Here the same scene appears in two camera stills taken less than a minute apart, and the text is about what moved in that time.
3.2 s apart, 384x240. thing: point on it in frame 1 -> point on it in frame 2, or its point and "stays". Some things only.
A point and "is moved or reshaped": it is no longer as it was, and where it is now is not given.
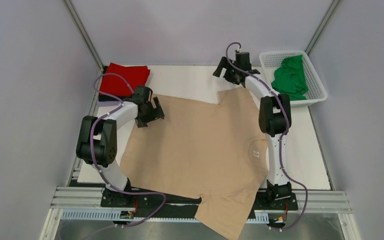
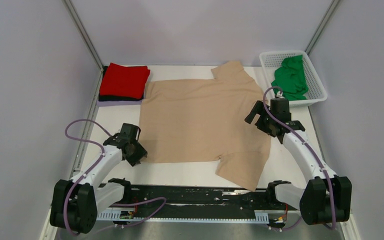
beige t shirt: [216, 152] is moved or reshaped
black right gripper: [223, 64] -> [257, 109]
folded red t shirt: [114, 86] stays
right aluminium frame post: [326, 16] stays
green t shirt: [290, 79] stays
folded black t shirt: [109, 98] stays
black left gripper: [156, 113] -> [141, 152]
